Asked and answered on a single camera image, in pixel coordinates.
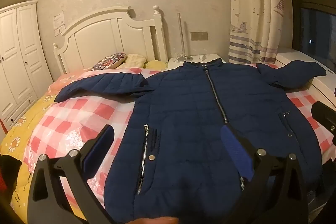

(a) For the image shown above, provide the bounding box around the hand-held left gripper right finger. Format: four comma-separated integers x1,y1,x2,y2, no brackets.
220,124,309,224

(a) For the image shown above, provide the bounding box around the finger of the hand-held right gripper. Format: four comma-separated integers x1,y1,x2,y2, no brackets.
311,102,336,144

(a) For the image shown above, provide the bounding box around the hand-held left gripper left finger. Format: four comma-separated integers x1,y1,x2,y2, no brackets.
28,124,116,224

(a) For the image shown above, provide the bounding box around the navy blue puffer jacket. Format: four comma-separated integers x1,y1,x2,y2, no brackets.
54,60,327,224

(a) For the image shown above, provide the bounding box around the pink checkered blanket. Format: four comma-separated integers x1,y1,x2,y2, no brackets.
22,64,336,214

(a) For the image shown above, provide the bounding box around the white bay window ledge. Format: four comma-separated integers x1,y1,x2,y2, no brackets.
274,48,336,98

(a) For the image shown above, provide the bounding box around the patterned colourful pillow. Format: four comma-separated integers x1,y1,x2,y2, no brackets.
91,53,128,71

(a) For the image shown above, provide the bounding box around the yellow floral quilt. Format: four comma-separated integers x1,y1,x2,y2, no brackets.
0,77,87,224

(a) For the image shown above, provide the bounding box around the dark window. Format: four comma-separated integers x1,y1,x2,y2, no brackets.
282,0,336,62

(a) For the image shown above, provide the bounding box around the cream pillow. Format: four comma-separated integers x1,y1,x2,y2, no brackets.
123,53,147,69

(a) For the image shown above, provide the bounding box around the yellow pillow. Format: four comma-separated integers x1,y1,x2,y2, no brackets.
144,60,168,71

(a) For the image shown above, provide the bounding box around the dark red cloth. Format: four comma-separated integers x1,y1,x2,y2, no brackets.
0,154,23,203

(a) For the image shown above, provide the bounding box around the white wooden bed headboard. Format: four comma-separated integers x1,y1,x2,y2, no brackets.
52,5,168,75

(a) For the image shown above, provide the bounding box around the white nightstand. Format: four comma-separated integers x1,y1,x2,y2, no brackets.
167,54,223,72

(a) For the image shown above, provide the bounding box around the white wardrobe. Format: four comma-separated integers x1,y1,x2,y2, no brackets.
0,0,46,132

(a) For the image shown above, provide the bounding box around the cream printed striped curtain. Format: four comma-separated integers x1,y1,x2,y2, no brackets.
225,0,293,65

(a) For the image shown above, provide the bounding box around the wall switch panel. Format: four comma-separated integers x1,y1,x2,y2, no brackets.
190,31,209,41

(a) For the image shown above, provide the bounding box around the paper wall notice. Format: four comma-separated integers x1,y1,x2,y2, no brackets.
52,11,66,37

